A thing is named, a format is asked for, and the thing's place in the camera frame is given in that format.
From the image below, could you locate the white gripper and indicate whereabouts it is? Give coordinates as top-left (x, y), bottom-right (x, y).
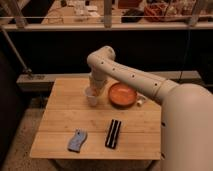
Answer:
top-left (89, 77), bottom-right (106, 96)

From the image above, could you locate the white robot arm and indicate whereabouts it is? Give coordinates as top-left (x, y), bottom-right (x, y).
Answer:
top-left (87, 46), bottom-right (213, 171)

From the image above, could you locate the white ceramic cup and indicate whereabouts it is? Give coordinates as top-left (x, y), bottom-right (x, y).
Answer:
top-left (84, 86), bottom-right (98, 107)

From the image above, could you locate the orange plate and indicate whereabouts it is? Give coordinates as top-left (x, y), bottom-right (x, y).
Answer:
top-left (108, 82), bottom-right (137, 107)

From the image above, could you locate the black striped block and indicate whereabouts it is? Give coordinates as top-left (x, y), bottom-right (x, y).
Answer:
top-left (105, 120), bottom-right (121, 149)

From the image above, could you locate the wooden table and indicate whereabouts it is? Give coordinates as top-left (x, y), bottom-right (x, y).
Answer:
top-left (30, 78), bottom-right (161, 160)

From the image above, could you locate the metal railing frame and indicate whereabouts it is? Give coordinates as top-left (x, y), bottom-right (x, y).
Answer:
top-left (0, 0), bottom-right (213, 80)

